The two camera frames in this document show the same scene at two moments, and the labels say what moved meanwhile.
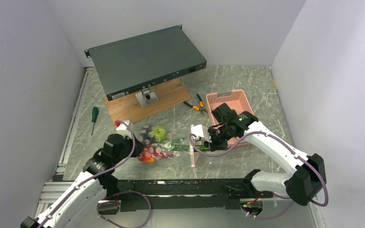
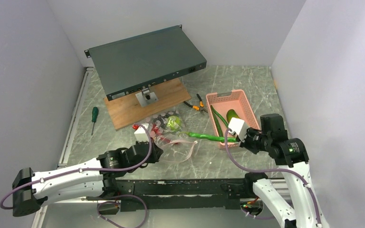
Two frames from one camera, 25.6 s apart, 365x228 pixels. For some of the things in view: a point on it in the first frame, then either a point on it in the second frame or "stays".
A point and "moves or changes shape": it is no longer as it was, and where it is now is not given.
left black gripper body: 135,152 to 153,158
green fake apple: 159,133 to 174,123
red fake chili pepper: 163,155 to 155,129
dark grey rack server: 132,65 stays
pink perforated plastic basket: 237,100 stays
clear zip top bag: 160,142 moves or changes shape
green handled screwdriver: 94,117 stays
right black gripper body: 219,137 to 254,140
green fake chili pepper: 179,145 moves or changes shape
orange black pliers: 201,105 stays
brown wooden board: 169,93 stays
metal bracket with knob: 146,97 stays
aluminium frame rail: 53,191 stays
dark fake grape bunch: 147,134 moves or changes shape
